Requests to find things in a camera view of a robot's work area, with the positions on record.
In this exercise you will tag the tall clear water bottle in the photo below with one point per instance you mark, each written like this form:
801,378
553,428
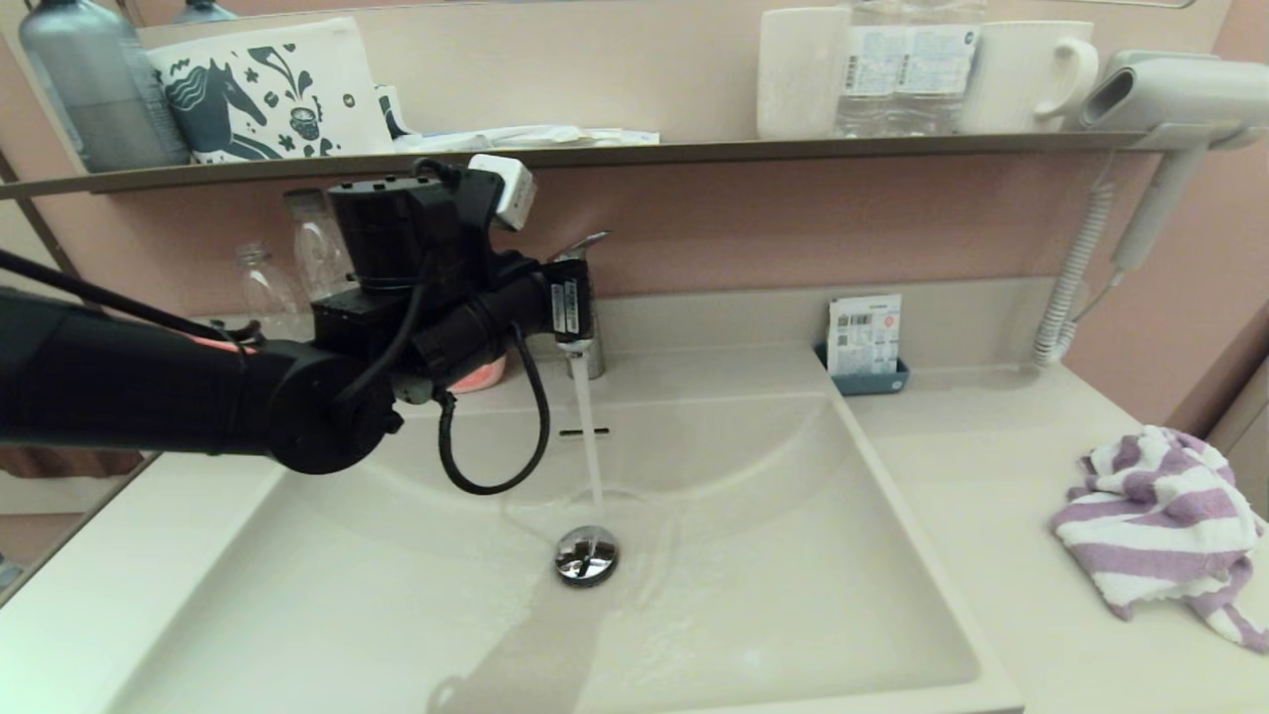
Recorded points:
317,248

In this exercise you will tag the pink soap pump bottle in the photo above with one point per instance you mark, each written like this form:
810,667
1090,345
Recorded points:
486,375

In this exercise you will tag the chrome faucet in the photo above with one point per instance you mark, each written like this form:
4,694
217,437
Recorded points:
585,253

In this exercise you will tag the blue plastic tray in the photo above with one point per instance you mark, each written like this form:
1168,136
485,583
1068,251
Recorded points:
872,383

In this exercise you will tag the flat white plastic packets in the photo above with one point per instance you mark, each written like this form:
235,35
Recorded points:
525,137

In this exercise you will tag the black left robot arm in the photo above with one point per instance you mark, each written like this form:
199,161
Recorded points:
149,387

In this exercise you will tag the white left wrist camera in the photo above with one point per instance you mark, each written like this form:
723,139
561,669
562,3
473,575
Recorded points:
508,188

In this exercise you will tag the chrome drain stopper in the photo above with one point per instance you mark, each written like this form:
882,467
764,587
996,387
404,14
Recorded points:
587,555

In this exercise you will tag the large grey plastic bottle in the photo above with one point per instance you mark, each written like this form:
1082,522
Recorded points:
99,89

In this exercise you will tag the horse print white pouch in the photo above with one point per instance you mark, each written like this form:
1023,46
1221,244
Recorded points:
258,91

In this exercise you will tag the small clear water bottle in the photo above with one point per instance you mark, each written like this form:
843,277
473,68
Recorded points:
263,288

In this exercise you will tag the white hair dryer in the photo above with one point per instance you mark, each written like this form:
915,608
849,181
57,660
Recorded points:
1180,94

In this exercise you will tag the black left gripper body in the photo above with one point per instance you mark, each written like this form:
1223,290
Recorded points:
550,302

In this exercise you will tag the beige sink basin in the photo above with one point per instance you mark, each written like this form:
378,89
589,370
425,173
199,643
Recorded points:
793,595

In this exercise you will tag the brown wall shelf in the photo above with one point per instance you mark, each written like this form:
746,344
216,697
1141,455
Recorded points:
744,151

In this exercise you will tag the purple white striped towel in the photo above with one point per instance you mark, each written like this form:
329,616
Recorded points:
1150,526

